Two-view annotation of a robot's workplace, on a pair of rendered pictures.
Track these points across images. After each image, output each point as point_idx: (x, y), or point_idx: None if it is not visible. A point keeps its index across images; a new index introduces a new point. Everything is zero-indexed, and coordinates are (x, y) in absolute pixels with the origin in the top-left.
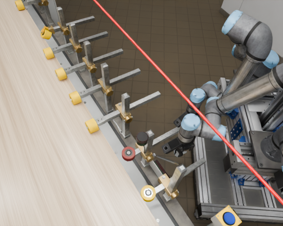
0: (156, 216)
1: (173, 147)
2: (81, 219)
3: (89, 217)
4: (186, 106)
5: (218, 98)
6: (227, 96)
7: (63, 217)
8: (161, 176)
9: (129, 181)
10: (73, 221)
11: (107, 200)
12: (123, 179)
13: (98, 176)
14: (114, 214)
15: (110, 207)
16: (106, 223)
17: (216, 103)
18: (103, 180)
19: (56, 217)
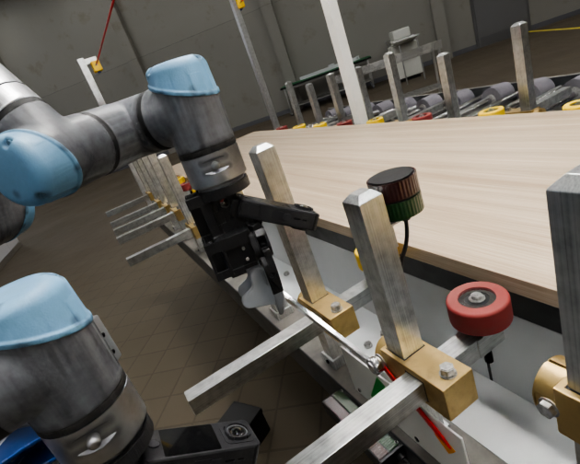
0: (371, 352)
1: (274, 201)
2: (524, 179)
3: (507, 185)
4: (135, 423)
5: (5, 105)
6: None
7: (574, 166)
8: (344, 308)
9: (438, 249)
10: (541, 171)
11: (481, 210)
12: (458, 247)
13: (546, 226)
14: (450, 204)
15: (465, 207)
16: (460, 193)
17: (38, 98)
18: (521, 226)
19: None
